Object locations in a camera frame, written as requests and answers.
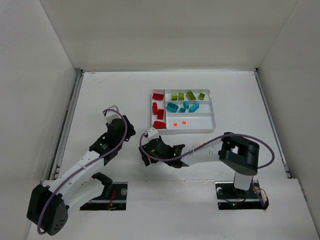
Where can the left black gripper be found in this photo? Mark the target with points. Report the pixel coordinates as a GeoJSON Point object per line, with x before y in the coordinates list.
{"type": "Point", "coordinates": [127, 126]}

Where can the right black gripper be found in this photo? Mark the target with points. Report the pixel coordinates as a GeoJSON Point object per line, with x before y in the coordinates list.
{"type": "Point", "coordinates": [145, 155]}

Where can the red flower lego brick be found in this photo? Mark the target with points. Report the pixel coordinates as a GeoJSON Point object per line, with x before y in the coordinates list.
{"type": "Point", "coordinates": [159, 125]}

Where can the red arch lego brick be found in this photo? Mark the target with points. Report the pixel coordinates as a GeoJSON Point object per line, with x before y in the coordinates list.
{"type": "Point", "coordinates": [160, 114]}

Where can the teal rounded lego brick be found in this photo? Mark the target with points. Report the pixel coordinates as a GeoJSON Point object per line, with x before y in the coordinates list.
{"type": "Point", "coordinates": [172, 107]}

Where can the red slope lego brick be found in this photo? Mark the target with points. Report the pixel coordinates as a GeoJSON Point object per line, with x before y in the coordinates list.
{"type": "Point", "coordinates": [155, 108]}

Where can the teal square lego brick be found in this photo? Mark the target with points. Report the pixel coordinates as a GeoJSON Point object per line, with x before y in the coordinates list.
{"type": "Point", "coordinates": [186, 104]}

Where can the teal stepped lego brick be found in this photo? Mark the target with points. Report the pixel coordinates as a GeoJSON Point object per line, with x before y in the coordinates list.
{"type": "Point", "coordinates": [194, 107]}

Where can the small green lego brick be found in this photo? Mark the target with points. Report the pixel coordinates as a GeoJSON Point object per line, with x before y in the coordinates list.
{"type": "Point", "coordinates": [174, 96]}

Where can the green square lego brick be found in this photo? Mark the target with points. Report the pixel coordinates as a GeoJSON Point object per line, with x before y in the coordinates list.
{"type": "Point", "coordinates": [181, 96]}

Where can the green lego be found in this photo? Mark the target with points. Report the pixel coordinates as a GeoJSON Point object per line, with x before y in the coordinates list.
{"type": "Point", "coordinates": [201, 96]}

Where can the red wedge lego brick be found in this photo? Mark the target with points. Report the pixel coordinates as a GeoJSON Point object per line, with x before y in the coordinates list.
{"type": "Point", "coordinates": [158, 96]}

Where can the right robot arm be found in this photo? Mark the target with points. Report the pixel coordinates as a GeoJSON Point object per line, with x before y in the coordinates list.
{"type": "Point", "coordinates": [235, 151]}

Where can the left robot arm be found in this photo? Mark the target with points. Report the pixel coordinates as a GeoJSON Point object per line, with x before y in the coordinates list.
{"type": "Point", "coordinates": [49, 205]}

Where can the white compartment tray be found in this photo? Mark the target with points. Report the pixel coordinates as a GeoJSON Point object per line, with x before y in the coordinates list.
{"type": "Point", "coordinates": [198, 122]}

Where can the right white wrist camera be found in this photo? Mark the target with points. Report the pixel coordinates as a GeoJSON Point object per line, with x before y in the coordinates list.
{"type": "Point", "coordinates": [151, 133]}

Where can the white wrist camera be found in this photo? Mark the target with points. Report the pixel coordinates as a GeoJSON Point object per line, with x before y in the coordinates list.
{"type": "Point", "coordinates": [111, 113]}
{"type": "Point", "coordinates": [151, 133]}

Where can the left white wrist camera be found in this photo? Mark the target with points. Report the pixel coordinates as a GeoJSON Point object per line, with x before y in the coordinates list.
{"type": "Point", "coordinates": [111, 113]}

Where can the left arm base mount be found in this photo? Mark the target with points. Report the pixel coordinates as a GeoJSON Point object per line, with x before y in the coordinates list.
{"type": "Point", "coordinates": [112, 198]}

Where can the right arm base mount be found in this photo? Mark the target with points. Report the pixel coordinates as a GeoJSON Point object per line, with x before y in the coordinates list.
{"type": "Point", "coordinates": [231, 198]}

